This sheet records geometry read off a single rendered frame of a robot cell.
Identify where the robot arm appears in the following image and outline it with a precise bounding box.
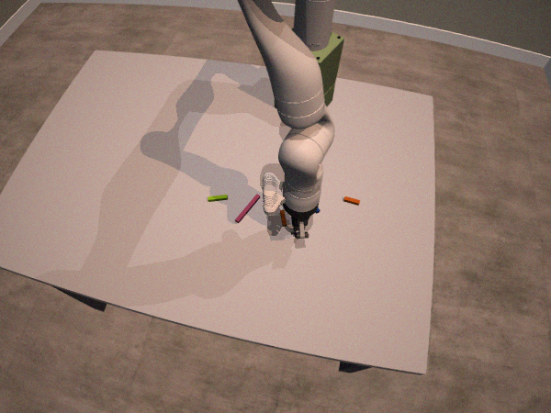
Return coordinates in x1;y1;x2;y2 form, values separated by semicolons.
238;0;335;216

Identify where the lime green rod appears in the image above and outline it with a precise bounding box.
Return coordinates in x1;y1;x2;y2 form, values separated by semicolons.
208;195;228;202

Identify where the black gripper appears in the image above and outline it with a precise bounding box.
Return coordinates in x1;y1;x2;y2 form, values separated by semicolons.
283;203;319;239

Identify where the pink long rod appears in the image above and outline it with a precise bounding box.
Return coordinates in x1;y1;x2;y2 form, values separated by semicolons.
235;195;260;223

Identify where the orange rod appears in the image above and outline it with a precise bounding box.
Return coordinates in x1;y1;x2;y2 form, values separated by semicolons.
280;210;287;227
343;196;360;206

